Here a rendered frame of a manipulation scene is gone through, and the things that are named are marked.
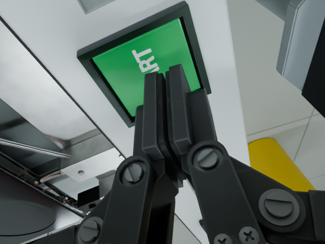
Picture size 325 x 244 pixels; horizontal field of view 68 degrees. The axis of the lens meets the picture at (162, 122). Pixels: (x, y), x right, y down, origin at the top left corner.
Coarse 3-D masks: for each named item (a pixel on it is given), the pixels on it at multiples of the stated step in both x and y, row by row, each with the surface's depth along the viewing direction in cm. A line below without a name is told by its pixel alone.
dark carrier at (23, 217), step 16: (0, 176) 25; (0, 192) 27; (16, 192) 28; (32, 192) 29; (0, 208) 30; (16, 208) 30; (32, 208) 31; (48, 208) 32; (64, 208) 33; (0, 224) 32; (16, 224) 33; (32, 224) 34; (48, 224) 35; (64, 224) 36; (0, 240) 35; (16, 240) 36
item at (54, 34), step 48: (0, 0) 9; (48, 0) 10; (96, 0) 10; (144, 0) 11; (192, 0) 11; (48, 48) 11; (96, 96) 14; (240, 96) 16; (240, 144) 20; (192, 192) 24
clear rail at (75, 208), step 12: (0, 156) 24; (0, 168) 24; (12, 168) 25; (24, 168) 26; (24, 180) 26; (36, 180) 27; (48, 192) 29; (60, 192) 30; (72, 204) 32; (84, 216) 35
